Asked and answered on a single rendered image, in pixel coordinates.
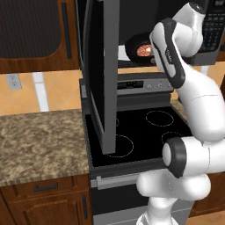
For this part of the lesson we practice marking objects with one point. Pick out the stainless steel oven door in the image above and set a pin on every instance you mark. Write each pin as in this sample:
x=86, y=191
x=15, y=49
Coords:
x=117, y=202

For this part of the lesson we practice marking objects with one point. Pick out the brown wooden base cabinet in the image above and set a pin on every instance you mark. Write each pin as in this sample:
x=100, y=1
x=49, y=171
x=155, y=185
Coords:
x=215, y=199

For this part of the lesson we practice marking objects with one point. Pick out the stainless steel stove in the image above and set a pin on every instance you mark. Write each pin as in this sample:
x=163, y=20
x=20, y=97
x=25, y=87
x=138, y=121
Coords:
x=140, y=132

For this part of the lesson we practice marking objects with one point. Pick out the black bowl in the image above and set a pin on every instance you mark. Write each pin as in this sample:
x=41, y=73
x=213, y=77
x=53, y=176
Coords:
x=135, y=44

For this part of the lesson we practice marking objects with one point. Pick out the brown glass-panel cupboard door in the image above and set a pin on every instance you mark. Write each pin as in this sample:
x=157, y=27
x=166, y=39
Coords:
x=29, y=35

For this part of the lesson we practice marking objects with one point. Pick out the white wall socket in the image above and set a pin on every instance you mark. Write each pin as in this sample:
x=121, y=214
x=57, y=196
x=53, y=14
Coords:
x=13, y=81

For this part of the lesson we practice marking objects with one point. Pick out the silver stove knob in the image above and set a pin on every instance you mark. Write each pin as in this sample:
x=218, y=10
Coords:
x=169, y=85
x=149, y=86
x=160, y=85

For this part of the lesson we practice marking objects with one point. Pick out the brown wooden cupboard door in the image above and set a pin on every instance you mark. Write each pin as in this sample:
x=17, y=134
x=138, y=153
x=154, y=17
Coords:
x=49, y=212

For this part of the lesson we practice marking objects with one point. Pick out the brown wooden drawer front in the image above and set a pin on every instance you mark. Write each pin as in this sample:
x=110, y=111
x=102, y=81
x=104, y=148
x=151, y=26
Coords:
x=17, y=190

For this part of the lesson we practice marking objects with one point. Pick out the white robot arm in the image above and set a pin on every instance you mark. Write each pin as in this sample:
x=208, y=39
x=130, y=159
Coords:
x=202, y=108

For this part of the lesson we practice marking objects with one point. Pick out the brown waffle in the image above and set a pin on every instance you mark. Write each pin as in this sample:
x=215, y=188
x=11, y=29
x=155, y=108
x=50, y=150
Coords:
x=143, y=51

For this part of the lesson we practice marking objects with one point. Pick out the dark grey microwave door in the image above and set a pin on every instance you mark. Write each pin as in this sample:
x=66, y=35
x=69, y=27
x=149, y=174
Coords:
x=111, y=73

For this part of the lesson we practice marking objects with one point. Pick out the black microwave oven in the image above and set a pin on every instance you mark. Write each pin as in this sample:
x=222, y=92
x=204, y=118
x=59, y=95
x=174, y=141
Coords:
x=214, y=27

